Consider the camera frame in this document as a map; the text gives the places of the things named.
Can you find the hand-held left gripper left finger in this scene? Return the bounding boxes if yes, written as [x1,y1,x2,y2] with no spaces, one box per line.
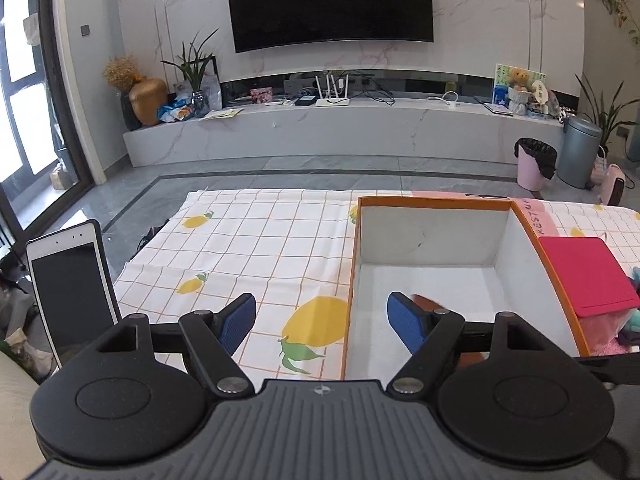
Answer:
[96,293,258,397]

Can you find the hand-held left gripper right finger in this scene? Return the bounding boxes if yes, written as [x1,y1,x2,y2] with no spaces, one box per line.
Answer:
[386,291,547,397]

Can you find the orange and white cardboard box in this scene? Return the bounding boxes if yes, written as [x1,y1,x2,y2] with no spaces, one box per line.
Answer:
[341,196,594,382]

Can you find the pink storage box red lid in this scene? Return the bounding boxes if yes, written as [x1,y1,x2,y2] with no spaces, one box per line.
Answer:
[537,236,640,359]

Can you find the lemon print checked tablecloth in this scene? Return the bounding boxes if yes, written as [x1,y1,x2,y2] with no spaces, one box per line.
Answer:
[112,189,640,381]

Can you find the pink cardboard box lid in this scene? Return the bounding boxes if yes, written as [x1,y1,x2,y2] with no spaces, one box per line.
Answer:
[414,191,560,239]

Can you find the white smartphone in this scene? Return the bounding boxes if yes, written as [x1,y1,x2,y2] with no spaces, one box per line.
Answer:
[26,219,122,371]

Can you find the white marble television console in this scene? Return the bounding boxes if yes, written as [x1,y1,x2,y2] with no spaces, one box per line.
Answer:
[122,96,581,168]

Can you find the pink trash bin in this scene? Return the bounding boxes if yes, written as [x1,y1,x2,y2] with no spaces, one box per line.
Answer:
[514,137,559,191]

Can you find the yellow papers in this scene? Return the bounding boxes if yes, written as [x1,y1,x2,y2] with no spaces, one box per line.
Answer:
[197,107,245,121]

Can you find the colourful snack bags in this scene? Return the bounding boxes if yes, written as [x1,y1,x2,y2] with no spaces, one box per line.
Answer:
[157,101,197,124]

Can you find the white router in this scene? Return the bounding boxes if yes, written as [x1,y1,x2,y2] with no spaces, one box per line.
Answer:
[314,74,354,107]

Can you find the gold vase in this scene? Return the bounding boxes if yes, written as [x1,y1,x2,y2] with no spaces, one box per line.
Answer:
[129,77,169,127]

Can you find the cream sofa cushion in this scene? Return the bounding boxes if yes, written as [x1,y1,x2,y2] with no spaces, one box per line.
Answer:
[0,346,42,480]

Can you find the silver pedal trash can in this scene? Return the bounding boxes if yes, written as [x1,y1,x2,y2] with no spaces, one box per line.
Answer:
[556,115,604,190]

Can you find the pink space heater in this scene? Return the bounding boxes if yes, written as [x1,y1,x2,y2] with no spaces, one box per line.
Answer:
[592,163,627,207]

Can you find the green potted plant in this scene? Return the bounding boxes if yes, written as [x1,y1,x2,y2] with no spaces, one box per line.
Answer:
[161,29,221,118]

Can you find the green picture card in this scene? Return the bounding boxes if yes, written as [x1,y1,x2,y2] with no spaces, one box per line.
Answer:
[494,63,547,107]

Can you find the black vase with dried flowers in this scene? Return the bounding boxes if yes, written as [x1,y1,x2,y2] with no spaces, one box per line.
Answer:
[102,55,146,132]

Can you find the round paper fan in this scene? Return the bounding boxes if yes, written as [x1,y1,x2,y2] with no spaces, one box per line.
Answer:
[529,79,551,107]

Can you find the long leaf floor plant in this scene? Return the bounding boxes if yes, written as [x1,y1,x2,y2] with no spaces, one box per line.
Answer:
[574,73,640,147]

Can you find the sliding glass door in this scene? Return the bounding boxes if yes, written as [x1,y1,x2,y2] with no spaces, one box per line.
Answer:
[0,0,97,251]

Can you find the hanging vine plant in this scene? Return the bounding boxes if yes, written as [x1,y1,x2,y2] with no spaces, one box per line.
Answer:
[591,0,640,47]

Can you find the black cables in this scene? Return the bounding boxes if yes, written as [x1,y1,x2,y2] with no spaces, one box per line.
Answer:
[345,72,397,106]

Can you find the black wall television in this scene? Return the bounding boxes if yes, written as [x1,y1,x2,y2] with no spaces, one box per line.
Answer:
[223,0,435,54]

